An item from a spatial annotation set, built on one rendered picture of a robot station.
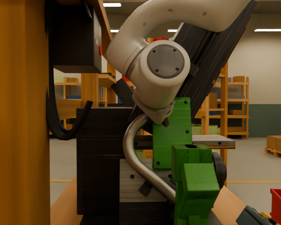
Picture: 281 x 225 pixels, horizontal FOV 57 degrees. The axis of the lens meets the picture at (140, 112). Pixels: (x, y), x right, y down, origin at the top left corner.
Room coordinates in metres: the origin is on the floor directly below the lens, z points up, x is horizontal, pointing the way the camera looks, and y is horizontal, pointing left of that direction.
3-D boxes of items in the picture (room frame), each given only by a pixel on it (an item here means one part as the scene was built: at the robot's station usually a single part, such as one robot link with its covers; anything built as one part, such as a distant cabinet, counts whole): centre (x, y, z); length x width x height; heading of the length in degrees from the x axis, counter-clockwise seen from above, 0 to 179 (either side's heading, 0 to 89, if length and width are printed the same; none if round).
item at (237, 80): (9.38, -2.23, 1.12); 3.16 x 0.54 x 2.24; 89
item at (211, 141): (0.94, -0.12, 1.11); 0.39 x 0.16 x 0.03; 92
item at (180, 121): (0.79, -0.09, 1.17); 0.13 x 0.12 x 0.20; 2
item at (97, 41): (0.74, 0.18, 1.42); 0.17 x 0.12 x 0.15; 2
